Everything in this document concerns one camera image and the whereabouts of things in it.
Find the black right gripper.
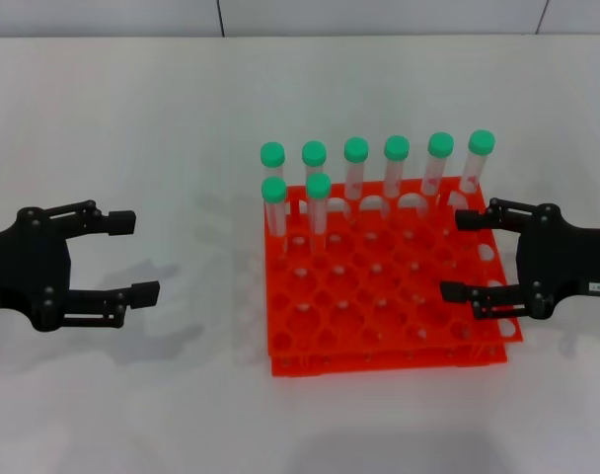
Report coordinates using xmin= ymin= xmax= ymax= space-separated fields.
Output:
xmin=440 ymin=197 xmax=600 ymax=322

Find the orange plastic test tube rack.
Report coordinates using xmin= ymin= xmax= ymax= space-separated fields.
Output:
xmin=262 ymin=177 xmax=524 ymax=379

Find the clear green-capped test tube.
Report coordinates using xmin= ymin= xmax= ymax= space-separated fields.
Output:
xmin=305 ymin=172 xmax=333 ymax=256
xmin=383 ymin=134 xmax=411 ymax=198
xmin=420 ymin=131 xmax=456 ymax=197
xmin=457 ymin=128 xmax=496 ymax=195
xmin=261 ymin=176 xmax=288 ymax=258
xmin=342 ymin=136 xmax=370 ymax=201
xmin=260 ymin=141 xmax=287 ymax=187
xmin=301 ymin=139 xmax=328 ymax=179

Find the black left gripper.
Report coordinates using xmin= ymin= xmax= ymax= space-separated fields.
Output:
xmin=0 ymin=199 xmax=162 ymax=333

